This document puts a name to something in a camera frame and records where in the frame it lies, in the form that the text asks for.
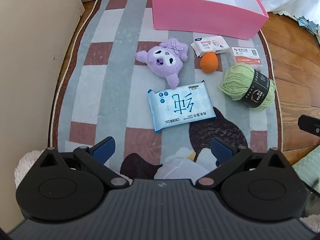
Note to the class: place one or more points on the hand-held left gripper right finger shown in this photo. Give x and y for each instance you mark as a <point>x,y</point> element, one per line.
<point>222,151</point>

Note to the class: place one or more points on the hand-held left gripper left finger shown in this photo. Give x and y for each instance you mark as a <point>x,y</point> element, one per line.
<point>103,151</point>

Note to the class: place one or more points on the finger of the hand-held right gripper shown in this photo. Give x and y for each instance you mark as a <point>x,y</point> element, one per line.
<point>308,125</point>

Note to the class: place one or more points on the blue wet wipes pack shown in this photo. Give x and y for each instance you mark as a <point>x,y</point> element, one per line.
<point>180,105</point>

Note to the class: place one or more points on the green yarn ball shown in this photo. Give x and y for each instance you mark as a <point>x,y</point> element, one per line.
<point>235,82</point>

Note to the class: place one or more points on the orange makeup sponge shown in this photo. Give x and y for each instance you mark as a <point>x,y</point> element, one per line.
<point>208,63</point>

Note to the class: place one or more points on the clear packet with orange label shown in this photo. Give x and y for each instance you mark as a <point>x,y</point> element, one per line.
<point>246,57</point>

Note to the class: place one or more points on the white tissue pack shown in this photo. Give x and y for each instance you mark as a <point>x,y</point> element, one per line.
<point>210,43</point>

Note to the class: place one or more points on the purple plush toy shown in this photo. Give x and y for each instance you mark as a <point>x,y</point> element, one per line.
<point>162,60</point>

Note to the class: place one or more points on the pink cardboard box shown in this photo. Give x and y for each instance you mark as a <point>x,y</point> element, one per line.
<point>200,17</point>

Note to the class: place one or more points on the pale green cloth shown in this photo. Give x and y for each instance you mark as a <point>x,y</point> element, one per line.
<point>310,165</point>

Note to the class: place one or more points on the checkered rug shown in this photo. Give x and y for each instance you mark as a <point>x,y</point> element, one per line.
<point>112,80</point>

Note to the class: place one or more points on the white fluffy cloth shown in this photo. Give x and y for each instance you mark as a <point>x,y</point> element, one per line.
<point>25,162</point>

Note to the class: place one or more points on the pale blue cloth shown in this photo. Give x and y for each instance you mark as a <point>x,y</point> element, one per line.
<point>308,23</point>

